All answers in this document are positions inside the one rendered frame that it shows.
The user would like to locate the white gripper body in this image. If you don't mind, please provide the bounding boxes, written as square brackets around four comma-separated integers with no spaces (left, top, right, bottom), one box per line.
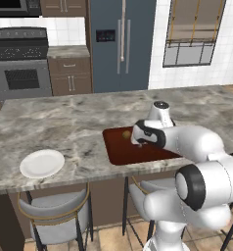
[130,124,146,147]

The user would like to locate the dark red tray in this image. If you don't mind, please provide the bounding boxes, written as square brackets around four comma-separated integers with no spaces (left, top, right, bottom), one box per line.
[102,125,183,167]

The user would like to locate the white round plate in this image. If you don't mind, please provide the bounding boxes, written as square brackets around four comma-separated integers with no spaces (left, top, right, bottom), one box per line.
[19,149,67,179]

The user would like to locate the grey stool with gold rim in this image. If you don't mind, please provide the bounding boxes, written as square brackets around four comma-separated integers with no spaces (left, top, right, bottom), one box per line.
[121,176,188,244]
[17,181,95,251]

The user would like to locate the brown base cupboards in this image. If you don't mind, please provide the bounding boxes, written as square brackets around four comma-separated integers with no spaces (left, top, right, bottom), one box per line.
[46,45,93,97]

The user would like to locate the blue-grey fridge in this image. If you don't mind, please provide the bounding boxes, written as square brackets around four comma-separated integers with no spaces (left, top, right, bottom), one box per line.
[87,0,158,94]

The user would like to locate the window with brown blind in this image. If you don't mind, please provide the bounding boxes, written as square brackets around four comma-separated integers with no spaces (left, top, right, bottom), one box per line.
[163,0,227,69]

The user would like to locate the grey stove with oven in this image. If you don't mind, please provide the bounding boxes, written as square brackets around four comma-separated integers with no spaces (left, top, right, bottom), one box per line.
[0,26,53,103]

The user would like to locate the black-legged stool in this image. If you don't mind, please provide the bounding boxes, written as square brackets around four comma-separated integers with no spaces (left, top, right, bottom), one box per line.
[219,201,233,251]

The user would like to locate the black microwave oven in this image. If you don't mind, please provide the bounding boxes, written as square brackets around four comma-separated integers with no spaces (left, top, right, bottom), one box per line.
[0,0,43,19]

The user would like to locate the brown wall cupboards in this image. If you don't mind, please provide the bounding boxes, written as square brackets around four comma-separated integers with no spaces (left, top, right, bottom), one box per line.
[39,0,89,19]

